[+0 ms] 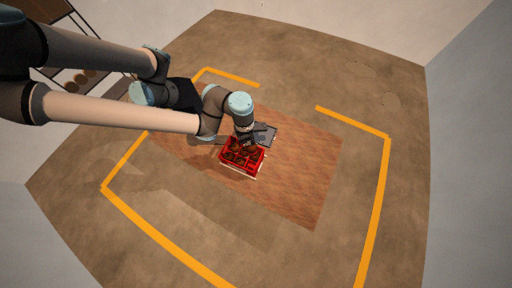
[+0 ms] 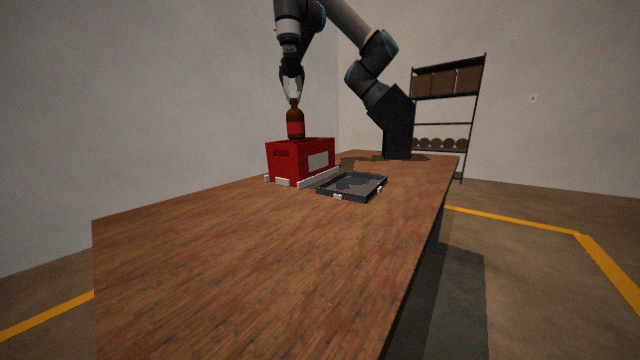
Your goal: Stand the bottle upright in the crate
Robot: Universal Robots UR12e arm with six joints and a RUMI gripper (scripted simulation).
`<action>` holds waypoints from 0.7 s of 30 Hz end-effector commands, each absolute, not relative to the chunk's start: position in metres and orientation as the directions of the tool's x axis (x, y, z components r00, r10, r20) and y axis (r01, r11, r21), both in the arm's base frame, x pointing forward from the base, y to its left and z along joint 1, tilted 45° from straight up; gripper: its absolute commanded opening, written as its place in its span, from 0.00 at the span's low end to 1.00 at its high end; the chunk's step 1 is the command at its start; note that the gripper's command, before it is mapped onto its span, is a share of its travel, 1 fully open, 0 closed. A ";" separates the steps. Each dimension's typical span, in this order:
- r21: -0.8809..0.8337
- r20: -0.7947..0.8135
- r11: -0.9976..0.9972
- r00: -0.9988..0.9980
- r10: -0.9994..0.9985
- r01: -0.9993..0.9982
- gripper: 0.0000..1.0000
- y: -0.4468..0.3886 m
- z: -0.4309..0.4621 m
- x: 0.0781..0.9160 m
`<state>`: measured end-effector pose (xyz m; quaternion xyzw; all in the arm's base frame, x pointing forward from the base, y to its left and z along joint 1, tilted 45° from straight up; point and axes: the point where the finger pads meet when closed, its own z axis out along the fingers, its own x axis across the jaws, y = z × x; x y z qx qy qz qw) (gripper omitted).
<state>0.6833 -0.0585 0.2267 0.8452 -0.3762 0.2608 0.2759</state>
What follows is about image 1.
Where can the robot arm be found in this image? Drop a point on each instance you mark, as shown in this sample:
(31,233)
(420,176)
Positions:
(26,43)

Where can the dark red open crate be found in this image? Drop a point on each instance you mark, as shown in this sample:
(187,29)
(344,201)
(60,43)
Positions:
(249,166)

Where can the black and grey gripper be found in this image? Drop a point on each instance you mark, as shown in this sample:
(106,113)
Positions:
(245,137)

